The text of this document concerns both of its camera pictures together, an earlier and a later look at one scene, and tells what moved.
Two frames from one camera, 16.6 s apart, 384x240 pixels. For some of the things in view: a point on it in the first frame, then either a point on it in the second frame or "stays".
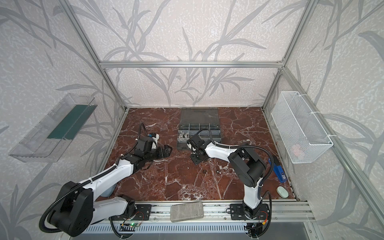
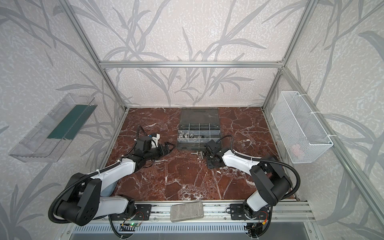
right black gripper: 196,150 -> 210,152
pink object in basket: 298,151 stays
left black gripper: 160,151 stays
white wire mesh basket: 302,137 stays
